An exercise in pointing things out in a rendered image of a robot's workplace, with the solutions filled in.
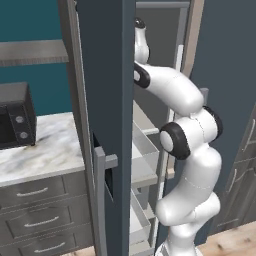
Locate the black toaster oven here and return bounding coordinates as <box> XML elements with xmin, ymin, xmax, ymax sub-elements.
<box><xmin>0</xmin><ymin>81</ymin><xmax>38</xmax><ymax>150</ymax></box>

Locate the grey drawer front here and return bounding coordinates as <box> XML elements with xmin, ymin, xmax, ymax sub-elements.
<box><xmin>0</xmin><ymin>175</ymin><xmax>67</xmax><ymax>210</ymax></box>
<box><xmin>0</xmin><ymin>229</ymin><xmax>76</xmax><ymax>256</ymax></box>
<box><xmin>0</xmin><ymin>203</ymin><xmax>73</xmax><ymax>240</ymax></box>

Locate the grey fridge door handle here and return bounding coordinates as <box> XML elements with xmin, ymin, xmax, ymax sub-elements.
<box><xmin>93</xmin><ymin>145</ymin><xmax>119</xmax><ymax>256</ymax></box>
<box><xmin>199</xmin><ymin>87</ymin><xmax>210</xmax><ymax>105</ymax></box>

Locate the silver drawer handle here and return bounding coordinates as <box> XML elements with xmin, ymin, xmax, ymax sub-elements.
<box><xmin>32</xmin><ymin>241</ymin><xmax>67</xmax><ymax>254</ymax></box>
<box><xmin>23</xmin><ymin>215</ymin><xmax>61</xmax><ymax>229</ymax></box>
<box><xmin>15</xmin><ymin>186</ymin><xmax>50</xmax><ymax>198</ymax></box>

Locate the dark blue-grey fridge door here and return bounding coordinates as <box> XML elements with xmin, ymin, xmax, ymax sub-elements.
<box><xmin>155</xmin><ymin>0</ymin><xmax>256</xmax><ymax>250</ymax></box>
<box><xmin>75</xmin><ymin>0</ymin><xmax>137</xmax><ymax>256</ymax></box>

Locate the grey fridge interior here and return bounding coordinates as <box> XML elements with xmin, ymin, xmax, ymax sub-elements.
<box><xmin>132</xmin><ymin>0</ymin><xmax>193</xmax><ymax>256</ymax></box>

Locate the grey cupboard run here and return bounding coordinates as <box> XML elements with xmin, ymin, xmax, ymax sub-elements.
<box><xmin>209</xmin><ymin>105</ymin><xmax>256</xmax><ymax>235</ymax></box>

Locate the grey wall shelf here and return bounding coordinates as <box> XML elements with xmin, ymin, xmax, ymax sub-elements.
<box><xmin>0</xmin><ymin>39</ymin><xmax>70</xmax><ymax>68</ymax></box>

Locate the clear fridge drawer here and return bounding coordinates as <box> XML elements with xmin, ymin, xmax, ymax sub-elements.
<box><xmin>131</xmin><ymin>121</ymin><xmax>161</xmax><ymax>175</ymax></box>
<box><xmin>129</xmin><ymin>189</ymin><xmax>152</xmax><ymax>246</ymax></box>

